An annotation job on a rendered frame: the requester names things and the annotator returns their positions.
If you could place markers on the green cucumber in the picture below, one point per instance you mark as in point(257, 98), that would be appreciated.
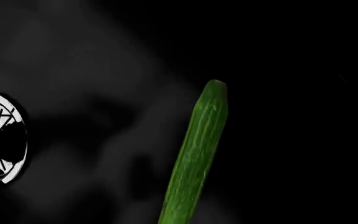
point(197, 149)

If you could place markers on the round metal sink drain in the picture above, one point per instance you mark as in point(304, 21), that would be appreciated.
point(16, 121)

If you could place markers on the dark sink basin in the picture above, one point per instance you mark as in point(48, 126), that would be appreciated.
point(104, 70)

